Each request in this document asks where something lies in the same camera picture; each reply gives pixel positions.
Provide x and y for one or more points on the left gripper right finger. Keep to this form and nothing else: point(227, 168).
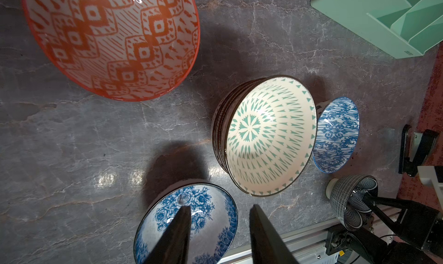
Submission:
point(267, 247)

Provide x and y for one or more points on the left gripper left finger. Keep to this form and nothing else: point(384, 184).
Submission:
point(173, 246)

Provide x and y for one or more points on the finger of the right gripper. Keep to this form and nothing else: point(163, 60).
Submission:
point(372, 202)
point(380, 219)

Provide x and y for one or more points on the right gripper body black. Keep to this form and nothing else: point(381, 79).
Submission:
point(419, 225)

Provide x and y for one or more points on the dark petal pattern bowl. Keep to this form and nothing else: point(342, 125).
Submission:
point(346, 199)

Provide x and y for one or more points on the green triangle white bowl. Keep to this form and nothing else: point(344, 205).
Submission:
point(271, 136)

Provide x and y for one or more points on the blue floral bowl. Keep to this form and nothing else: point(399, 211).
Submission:
point(214, 222)

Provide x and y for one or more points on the blue damask bowl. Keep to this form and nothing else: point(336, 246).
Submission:
point(337, 134)

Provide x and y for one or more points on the green plastic file organizer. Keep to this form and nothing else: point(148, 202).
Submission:
point(400, 28)

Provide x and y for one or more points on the red patterned bowl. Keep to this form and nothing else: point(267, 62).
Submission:
point(125, 50)

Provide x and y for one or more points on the aluminium rail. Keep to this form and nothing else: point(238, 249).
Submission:
point(308, 244)

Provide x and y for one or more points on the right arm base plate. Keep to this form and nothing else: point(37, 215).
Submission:
point(363, 242)

